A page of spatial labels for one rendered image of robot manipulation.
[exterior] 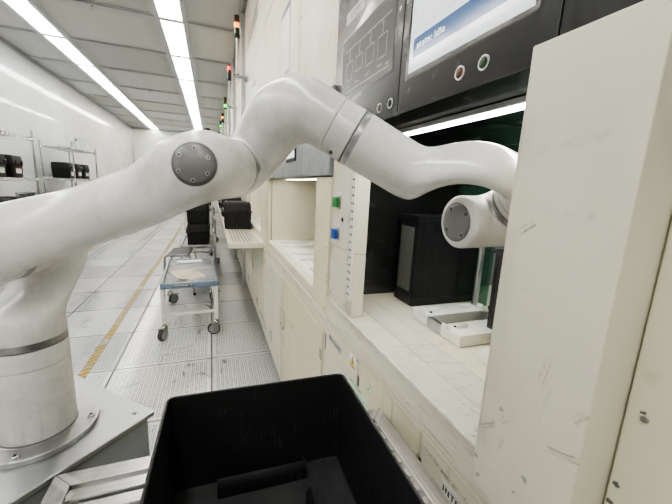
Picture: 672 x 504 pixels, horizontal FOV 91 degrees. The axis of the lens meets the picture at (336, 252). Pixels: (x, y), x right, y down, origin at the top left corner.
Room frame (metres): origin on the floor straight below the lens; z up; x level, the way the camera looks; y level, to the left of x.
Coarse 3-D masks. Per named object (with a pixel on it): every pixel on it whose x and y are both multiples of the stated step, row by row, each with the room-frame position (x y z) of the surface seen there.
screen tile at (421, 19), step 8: (424, 0) 0.68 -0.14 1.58; (432, 0) 0.65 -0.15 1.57; (440, 0) 0.63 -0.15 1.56; (448, 0) 0.61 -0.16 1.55; (456, 0) 0.59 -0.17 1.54; (424, 8) 0.67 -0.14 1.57; (432, 8) 0.65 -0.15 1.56; (440, 8) 0.63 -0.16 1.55; (416, 16) 0.70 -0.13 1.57; (424, 16) 0.67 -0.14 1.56; (432, 16) 0.65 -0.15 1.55; (416, 24) 0.70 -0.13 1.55; (424, 24) 0.67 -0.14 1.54
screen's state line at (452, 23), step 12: (480, 0) 0.54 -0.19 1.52; (492, 0) 0.52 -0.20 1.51; (504, 0) 0.50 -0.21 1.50; (456, 12) 0.59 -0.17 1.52; (468, 12) 0.56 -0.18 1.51; (480, 12) 0.54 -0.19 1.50; (444, 24) 0.61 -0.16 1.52; (456, 24) 0.58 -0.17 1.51; (420, 36) 0.68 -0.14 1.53; (432, 36) 0.64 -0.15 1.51; (444, 36) 0.61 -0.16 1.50; (420, 48) 0.68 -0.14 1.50
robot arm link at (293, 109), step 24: (264, 96) 0.53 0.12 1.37; (288, 96) 0.51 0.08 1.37; (312, 96) 0.51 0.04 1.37; (336, 96) 0.53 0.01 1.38; (264, 120) 0.53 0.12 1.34; (288, 120) 0.52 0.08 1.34; (312, 120) 0.52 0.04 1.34; (336, 120) 0.51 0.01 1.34; (360, 120) 0.52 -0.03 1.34; (264, 144) 0.56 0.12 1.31; (288, 144) 0.55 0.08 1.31; (312, 144) 0.55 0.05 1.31; (336, 144) 0.52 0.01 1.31; (264, 168) 0.60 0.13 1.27
